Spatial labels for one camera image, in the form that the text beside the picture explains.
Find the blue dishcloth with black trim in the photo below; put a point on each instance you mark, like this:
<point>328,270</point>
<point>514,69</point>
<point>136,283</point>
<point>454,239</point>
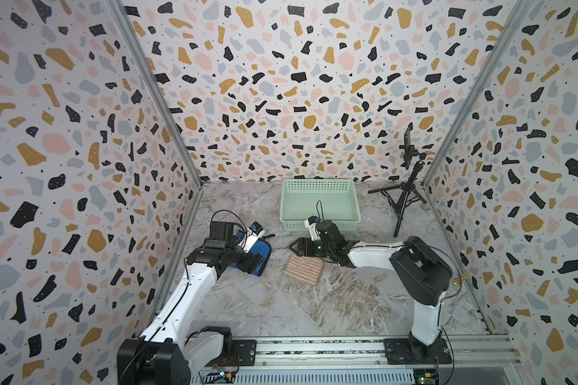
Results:
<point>262,247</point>

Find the green circuit board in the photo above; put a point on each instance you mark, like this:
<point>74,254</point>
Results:
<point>426,377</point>
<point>219,373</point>

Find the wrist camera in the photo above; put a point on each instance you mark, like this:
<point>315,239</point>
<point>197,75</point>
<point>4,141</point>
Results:
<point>254,232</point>
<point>311,224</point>

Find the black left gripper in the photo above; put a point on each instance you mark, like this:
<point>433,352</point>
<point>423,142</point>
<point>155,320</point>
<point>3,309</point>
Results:
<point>250,261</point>

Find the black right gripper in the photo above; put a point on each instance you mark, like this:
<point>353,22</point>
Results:
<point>301,242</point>

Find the brass knob on wall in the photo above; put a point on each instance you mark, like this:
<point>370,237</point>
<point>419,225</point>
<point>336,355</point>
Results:
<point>458,281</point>

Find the mint green plastic basket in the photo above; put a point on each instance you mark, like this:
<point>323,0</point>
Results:
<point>330,199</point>

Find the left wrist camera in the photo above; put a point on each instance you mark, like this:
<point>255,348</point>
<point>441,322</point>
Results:
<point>254,232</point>

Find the black camera tripod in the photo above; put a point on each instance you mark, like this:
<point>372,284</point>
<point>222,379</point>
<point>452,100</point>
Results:
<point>409,195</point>

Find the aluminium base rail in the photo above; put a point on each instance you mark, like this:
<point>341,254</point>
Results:
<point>478,359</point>

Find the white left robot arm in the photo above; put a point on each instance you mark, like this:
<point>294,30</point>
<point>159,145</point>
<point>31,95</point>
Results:
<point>168,351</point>

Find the right green circuit board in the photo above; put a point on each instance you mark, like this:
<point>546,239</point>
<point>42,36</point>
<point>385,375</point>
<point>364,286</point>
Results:
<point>426,377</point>

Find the phone on tripod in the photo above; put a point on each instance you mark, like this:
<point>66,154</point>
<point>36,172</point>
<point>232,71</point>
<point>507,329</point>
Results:
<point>407,146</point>

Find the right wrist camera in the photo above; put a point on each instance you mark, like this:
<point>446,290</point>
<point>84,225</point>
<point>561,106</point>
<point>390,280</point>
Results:
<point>311,224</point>

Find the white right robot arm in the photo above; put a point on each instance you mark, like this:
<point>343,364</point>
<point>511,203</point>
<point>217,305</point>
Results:
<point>425,276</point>

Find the pink striped dishcloth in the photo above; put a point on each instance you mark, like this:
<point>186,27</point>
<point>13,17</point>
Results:
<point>305,269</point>

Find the left green circuit board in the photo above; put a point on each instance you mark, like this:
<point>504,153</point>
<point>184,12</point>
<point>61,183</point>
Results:
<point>219,373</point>

